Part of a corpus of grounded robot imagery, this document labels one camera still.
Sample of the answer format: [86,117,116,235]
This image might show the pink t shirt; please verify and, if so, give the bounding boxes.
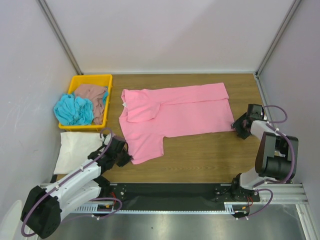
[119,82,234,165]

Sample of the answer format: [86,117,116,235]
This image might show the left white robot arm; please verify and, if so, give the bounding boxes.
[20,136,132,239]

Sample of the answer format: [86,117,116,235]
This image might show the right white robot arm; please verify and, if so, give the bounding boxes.
[229,104,299,202]

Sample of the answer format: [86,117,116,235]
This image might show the folded white t shirt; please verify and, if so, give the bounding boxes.
[53,131,103,175]

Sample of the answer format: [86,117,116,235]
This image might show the turquoise t shirt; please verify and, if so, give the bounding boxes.
[53,92,94,126]

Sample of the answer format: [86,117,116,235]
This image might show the mauve t shirt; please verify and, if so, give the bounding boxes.
[74,84,109,125]

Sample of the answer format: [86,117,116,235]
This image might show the yellow plastic bin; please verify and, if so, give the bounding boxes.
[58,74,113,132]

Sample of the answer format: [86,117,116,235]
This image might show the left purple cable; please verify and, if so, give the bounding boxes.
[21,127,124,238]

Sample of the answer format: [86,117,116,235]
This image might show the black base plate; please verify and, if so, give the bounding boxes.
[109,183,260,206]

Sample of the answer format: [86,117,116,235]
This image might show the grey slotted cable duct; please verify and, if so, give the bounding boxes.
[73,201,249,215]

